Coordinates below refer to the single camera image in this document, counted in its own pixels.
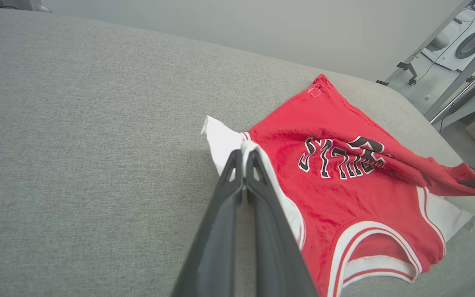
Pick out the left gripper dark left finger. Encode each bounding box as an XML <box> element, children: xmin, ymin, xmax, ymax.
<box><xmin>172</xmin><ymin>149</ymin><xmax>245</xmax><ymax>297</ymax></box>

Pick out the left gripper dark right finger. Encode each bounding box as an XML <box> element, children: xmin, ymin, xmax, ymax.
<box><xmin>245</xmin><ymin>149</ymin><xmax>318</xmax><ymax>297</ymax></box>

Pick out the red white basketball jersey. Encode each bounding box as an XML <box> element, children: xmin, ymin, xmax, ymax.
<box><xmin>200</xmin><ymin>74</ymin><xmax>475</xmax><ymax>297</ymax></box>

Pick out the black caster foot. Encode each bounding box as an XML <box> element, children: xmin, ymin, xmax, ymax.
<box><xmin>397</xmin><ymin>62</ymin><xmax>419</xmax><ymax>85</ymax></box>

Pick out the white washing machine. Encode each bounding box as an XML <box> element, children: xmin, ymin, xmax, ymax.
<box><xmin>421</xmin><ymin>8</ymin><xmax>475</xmax><ymax>73</ymax></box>

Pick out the dark round washing machine door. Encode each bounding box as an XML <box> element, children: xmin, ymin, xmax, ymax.
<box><xmin>455</xmin><ymin>30</ymin><xmax>475</xmax><ymax>59</ymax></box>

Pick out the grey metal stand leg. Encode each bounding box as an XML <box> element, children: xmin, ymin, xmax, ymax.
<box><xmin>15</xmin><ymin>0</ymin><xmax>52</xmax><ymax>13</ymax></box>

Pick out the grey metal frame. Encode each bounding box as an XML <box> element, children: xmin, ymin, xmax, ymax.
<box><xmin>386</xmin><ymin>0</ymin><xmax>475</xmax><ymax>124</ymax></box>

